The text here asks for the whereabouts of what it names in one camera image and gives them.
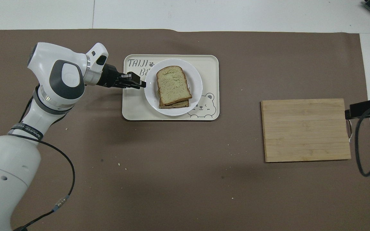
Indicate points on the toasted bread slice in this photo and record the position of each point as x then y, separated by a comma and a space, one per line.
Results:
173, 85
180, 104

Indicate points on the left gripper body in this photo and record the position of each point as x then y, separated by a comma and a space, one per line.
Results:
109, 77

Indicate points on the white round plate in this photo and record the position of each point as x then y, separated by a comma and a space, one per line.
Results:
194, 86

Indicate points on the cream tray with bear print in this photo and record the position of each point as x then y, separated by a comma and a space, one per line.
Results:
133, 109

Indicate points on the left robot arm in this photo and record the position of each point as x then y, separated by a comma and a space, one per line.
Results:
8, 173

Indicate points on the wooden cutting board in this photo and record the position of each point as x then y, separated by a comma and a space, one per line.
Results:
305, 130

